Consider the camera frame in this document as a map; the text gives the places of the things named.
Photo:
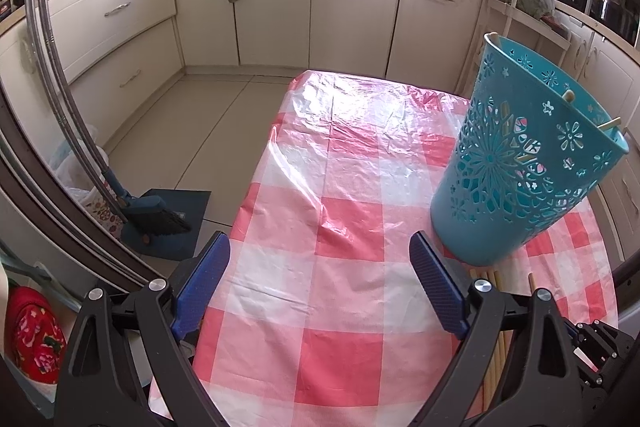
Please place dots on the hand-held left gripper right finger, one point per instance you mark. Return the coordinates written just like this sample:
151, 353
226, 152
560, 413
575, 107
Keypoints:
440, 282

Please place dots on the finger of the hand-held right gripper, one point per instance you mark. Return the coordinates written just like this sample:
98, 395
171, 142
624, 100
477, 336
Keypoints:
597, 347

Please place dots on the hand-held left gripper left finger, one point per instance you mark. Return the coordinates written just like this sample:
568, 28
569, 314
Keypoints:
205, 277

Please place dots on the bunch of wooden chopsticks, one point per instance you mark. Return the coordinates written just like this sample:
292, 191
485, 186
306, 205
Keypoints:
492, 278

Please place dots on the teal perforated plastic basket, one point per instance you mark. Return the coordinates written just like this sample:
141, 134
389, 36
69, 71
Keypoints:
500, 197

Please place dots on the wooden chopstick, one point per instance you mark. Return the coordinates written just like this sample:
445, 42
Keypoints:
609, 123
568, 96
493, 39

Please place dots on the blue broom and dustpan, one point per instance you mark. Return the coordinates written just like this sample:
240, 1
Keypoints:
170, 227

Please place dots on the pink checked plastic tablecloth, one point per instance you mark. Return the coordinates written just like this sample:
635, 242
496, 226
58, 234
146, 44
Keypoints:
350, 257

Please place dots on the white trash bin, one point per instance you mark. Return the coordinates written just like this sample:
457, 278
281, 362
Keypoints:
82, 187

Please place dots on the red floral cloth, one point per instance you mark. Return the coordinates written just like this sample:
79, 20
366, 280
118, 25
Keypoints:
35, 337

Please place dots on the white rolling cart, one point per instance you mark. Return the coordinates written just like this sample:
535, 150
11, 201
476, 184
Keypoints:
505, 22

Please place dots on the cream base cabinets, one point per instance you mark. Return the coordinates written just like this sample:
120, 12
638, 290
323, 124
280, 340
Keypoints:
275, 12

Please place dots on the black pot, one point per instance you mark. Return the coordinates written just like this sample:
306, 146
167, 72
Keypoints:
611, 12

